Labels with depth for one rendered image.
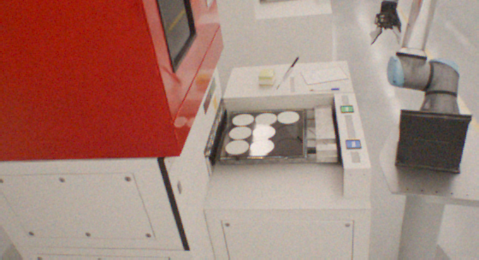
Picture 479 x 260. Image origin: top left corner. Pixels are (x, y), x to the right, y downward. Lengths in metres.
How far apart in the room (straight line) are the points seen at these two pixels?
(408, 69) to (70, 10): 1.17
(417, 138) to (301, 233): 0.57
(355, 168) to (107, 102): 0.87
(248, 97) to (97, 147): 0.93
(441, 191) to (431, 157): 0.14
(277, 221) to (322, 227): 0.17
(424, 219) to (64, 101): 1.48
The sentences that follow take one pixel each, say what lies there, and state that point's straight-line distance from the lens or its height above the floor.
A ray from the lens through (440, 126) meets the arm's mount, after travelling 1.64.
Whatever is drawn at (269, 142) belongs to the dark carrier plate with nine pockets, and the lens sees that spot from 1.75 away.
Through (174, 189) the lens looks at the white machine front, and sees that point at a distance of 1.28.
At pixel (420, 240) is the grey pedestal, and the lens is 2.03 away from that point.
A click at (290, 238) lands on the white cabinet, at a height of 0.66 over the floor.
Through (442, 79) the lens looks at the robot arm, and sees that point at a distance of 1.70.
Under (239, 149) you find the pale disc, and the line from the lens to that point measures 1.73.
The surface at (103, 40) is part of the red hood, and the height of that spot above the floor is 1.59.
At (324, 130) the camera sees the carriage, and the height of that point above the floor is 0.88.
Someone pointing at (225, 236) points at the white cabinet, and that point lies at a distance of 1.70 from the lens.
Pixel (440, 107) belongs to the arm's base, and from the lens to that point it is 1.65.
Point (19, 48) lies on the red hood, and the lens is 1.20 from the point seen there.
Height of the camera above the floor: 1.91
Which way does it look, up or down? 33 degrees down
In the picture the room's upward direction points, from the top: 9 degrees counter-clockwise
